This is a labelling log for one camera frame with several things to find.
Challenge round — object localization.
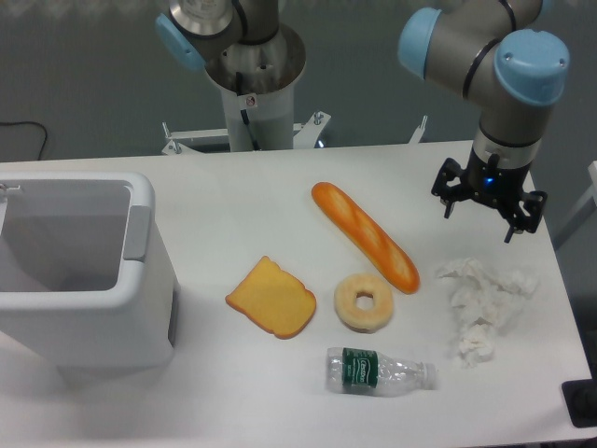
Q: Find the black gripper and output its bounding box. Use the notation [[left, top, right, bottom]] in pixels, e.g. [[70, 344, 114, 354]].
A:
[[431, 148, 548, 244]]

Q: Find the white plastic trash can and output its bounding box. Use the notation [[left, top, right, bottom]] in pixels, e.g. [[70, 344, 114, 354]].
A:
[[1, 171, 180, 373]]

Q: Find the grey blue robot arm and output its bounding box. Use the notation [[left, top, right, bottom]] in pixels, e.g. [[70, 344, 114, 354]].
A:
[[155, 1, 570, 234]]

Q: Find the large crumpled white tissue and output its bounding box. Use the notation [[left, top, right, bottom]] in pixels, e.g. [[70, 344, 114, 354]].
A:
[[436, 258, 539, 332]]

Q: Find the orange toy baguette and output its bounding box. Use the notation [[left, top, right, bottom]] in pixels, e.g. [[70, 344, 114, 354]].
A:
[[312, 182, 421, 294]]

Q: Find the small crumpled white tissue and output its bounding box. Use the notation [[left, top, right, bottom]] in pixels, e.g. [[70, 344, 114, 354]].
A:
[[458, 324, 495, 368]]

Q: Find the beige toy donut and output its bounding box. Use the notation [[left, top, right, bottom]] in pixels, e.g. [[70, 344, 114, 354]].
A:
[[334, 273, 394, 332]]

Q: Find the black device at edge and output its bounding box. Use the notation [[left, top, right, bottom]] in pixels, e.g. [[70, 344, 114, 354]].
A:
[[562, 379, 596, 428]]

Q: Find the clear plastic water bottle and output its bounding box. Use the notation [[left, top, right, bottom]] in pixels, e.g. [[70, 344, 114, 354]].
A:
[[326, 347, 437, 398]]

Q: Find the yellow toy toast slice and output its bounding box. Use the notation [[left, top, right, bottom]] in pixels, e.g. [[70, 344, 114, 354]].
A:
[[225, 256, 317, 339]]

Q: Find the white frame at right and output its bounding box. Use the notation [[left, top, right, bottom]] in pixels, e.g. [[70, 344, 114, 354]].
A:
[[552, 161, 596, 250]]

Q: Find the white metal base frame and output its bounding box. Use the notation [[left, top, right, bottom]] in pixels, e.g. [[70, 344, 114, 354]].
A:
[[160, 110, 430, 156]]

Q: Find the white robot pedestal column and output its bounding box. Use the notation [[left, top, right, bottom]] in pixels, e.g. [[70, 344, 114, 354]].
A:
[[205, 24, 306, 152]]

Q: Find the black cable on floor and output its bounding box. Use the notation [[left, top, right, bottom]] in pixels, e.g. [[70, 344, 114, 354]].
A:
[[0, 120, 49, 160]]

